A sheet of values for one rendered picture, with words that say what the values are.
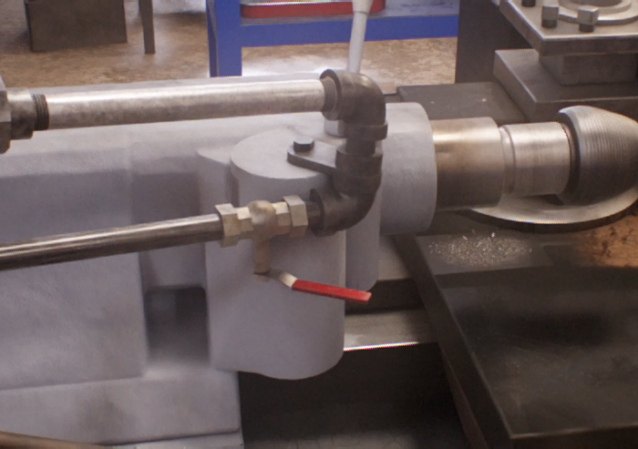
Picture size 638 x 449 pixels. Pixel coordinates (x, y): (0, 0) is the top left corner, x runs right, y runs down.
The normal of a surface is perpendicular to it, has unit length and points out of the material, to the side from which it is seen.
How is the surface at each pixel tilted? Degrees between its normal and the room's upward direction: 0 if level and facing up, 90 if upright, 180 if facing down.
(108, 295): 70
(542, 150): 53
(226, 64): 90
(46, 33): 90
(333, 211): 63
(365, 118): 82
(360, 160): 82
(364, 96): 76
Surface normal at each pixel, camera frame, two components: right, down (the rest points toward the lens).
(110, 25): 0.30, 0.46
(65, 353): 0.14, 0.07
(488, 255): 0.00, -0.88
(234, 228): 0.36, -0.07
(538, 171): 0.15, 0.34
